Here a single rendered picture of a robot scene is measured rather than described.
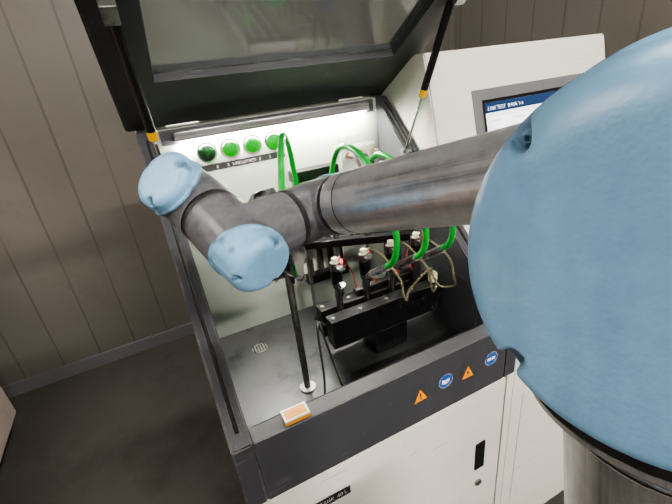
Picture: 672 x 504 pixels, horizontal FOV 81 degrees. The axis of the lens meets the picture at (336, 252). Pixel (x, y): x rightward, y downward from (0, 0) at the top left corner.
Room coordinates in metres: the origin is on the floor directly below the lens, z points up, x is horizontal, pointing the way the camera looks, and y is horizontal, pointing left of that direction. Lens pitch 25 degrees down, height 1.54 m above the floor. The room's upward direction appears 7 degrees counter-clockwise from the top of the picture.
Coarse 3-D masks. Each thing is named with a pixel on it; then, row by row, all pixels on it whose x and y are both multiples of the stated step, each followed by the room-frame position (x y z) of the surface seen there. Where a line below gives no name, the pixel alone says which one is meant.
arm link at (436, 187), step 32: (512, 128) 0.30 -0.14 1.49; (384, 160) 0.41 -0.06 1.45; (416, 160) 0.35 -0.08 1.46; (448, 160) 0.32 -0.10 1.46; (480, 160) 0.29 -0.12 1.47; (288, 192) 0.46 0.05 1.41; (320, 192) 0.45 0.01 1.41; (352, 192) 0.40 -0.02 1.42; (384, 192) 0.36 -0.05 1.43; (416, 192) 0.33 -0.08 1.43; (448, 192) 0.31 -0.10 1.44; (320, 224) 0.44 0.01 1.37; (352, 224) 0.40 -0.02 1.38; (384, 224) 0.37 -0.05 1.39; (416, 224) 0.35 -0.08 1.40; (448, 224) 0.33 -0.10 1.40
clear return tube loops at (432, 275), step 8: (400, 240) 0.93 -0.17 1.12; (368, 248) 0.89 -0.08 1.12; (384, 256) 0.88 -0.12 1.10; (448, 256) 0.87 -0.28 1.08; (424, 264) 0.85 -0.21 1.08; (424, 272) 0.92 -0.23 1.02; (432, 272) 0.92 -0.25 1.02; (400, 280) 0.81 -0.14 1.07; (416, 280) 0.89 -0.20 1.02; (432, 280) 0.93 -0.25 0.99; (432, 288) 0.83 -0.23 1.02
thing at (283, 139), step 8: (280, 136) 0.84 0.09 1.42; (280, 144) 0.81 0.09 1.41; (288, 144) 0.96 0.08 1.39; (280, 152) 0.78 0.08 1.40; (288, 152) 0.98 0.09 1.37; (280, 160) 0.76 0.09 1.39; (280, 168) 0.74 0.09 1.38; (280, 176) 0.73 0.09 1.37; (296, 176) 1.02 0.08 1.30; (280, 184) 0.71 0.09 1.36; (296, 184) 1.02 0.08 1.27; (296, 272) 0.69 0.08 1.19
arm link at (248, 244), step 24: (216, 192) 0.44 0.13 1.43; (192, 216) 0.42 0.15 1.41; (216, 216) 0.40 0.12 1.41; (240, 216) 0.40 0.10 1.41; (264, 216) 0.41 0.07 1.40; (288, 216) 0.43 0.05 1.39; (192, 240) 0.41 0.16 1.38; (216, 240) 0.38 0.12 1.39; (240, 240) 0.37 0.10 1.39; (264, 240) 0.37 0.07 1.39; (288, 240) 0.42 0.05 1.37; (216, 264) 0.38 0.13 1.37; (240, 264) 0.36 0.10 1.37; (264, 264) 0.37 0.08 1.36; (240, 288) 0.37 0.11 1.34
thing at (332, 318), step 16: (384, 288) 0.93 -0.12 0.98; (400, 288) 0.95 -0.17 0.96; (416, 288) 0.91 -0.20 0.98; (320, 304) 0.89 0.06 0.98; (336, 304) 0.88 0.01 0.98; (352, 304) 0.89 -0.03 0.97; (368, 304) 0.86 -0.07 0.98; (384, 304) 0.85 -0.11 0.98; (400, 304) 0.87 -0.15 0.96; (416, 304) 0.89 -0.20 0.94; (432, 304) 0.91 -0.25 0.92; (320, 320) 0.86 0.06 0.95; (336, 320) 0.81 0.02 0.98; (352, 320) 0.82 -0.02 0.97; (368, 320) 0.83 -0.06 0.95; (384, 320) 0.85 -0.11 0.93; (400, 320) 0.87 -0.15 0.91; (336, 336) 0.80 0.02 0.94; (352, 336) 0.81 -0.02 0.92; (368, 336) 0.88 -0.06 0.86; (384, 336) 0.85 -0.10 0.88; (400, 336) 0.87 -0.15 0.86
